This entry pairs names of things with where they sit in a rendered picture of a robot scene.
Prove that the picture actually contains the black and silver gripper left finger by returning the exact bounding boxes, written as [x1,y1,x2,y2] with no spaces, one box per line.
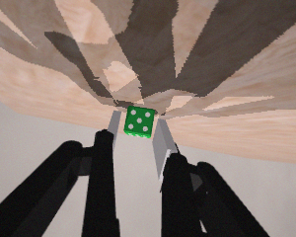
[0,111,121,237]

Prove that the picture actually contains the green die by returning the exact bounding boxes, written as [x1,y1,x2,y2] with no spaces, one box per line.
[123,106,155,138]

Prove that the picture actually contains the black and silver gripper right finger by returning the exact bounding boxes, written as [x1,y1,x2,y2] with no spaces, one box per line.
[152,118,270,237]

